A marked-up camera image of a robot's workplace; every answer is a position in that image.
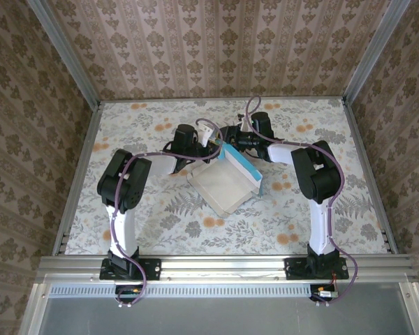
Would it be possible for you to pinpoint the blue and white paper box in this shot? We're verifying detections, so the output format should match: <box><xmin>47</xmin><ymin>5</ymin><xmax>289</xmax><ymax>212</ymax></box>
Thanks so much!
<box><xmin>186</xmin><ymin>144</ymin><xmax>265</xmax><ymax>217</ymax></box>

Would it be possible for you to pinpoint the floral patterned table cover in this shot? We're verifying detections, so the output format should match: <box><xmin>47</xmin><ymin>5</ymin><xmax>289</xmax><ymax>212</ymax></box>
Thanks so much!
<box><xmin>65</xmin><ymin>98</ymin><xmax>392</xmax><ymax>255</ymax></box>

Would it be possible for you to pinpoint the small black electronics board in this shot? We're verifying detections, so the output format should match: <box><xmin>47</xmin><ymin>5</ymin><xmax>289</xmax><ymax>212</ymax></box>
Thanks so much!
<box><xmin>309</xmin><ymin>284</ymin><xmax>340</xmax><ymax>302</ymax></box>
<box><xmin>115</xmin><ymin>285</ymin><xmax>144</xmax><ymax>302</ymax></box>

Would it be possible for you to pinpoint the grey metal panel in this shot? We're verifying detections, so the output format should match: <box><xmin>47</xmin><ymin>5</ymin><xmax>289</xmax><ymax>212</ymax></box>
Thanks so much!
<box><xmin>38</xmin><ymin>283</ymin><xmax>418</xmax><ymax>335</ymax></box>

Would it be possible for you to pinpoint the aluminium back rail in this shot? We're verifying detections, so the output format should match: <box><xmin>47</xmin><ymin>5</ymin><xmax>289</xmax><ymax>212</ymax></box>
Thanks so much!
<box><xmin>99</xmin><ymin>96</ymin><xmax>346</xmax><ymax>103</ymax></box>

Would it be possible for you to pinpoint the aluminium side rail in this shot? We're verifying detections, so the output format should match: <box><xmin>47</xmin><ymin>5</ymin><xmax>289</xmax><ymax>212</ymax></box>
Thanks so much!
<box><xmin>52</xmin><ymin>103</ymin><xmax>102</xmax><ymax>255</ymax></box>
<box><xmin>344</xmin><ymin>100</ymin><xmax>399</xmax><ymax>254</ymax></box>

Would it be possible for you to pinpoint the aluminium front rail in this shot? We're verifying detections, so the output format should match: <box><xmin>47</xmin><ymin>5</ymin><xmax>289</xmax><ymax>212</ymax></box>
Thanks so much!
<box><xmin>38</xmin><ymin>255</ymin><xmax>416</xmax><ymax>283</ymax></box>

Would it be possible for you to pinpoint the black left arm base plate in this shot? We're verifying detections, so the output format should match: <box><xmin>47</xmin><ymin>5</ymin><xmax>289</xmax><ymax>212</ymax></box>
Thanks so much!
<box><xmin>99</xmin><ymin>258</ymin><xmax>162</xmax><ymax>281</ymax></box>

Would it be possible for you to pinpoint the aluminium frame post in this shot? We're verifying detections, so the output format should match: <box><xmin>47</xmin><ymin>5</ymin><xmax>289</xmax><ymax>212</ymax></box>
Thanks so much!
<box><xmin>27</xmin><ymin>0</ymin><xmax>102</xmax><ymax>109</ymax></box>
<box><xmin>344</xmin><ymin>0</ymin><xmax>394</xmax><ymax>102</ymax></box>

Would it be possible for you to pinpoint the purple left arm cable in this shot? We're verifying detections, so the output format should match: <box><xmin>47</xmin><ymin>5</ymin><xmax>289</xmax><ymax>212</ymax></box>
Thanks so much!
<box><xmin>111</xmin><ymin>118</ymin><xmax>224</xmax><ymax>310</ymax></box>

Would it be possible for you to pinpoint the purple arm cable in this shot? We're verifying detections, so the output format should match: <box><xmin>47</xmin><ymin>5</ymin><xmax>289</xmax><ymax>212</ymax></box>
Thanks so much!
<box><xmin>246</xmin><ymin>96</ymin><xmax>359</xmax><ymax>308</ymax></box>
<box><xmin>111</xmin><ymin>118</ymin><xmax>224</xmax><ymax>310</ymax></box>

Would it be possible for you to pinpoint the slotted grey cable duct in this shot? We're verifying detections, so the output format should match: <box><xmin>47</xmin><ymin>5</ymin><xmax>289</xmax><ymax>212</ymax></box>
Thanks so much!
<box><xmin>48</xmin><ymin>284</ymin><xmax>336</xmax><ymax>297</ymax></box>

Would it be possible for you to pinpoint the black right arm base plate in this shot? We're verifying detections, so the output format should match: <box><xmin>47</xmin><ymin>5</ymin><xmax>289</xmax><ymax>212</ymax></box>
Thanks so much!
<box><xmin>285</xmin><ymin>257</ymin><xmax>349</xmax><ymax>281</ymax></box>

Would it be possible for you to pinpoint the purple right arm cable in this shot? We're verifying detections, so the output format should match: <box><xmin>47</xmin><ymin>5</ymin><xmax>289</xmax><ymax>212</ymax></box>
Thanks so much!
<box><xmin>246</xmin><ymin>96</ymin><xmax>359</xmax><ymax>308</ymax></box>

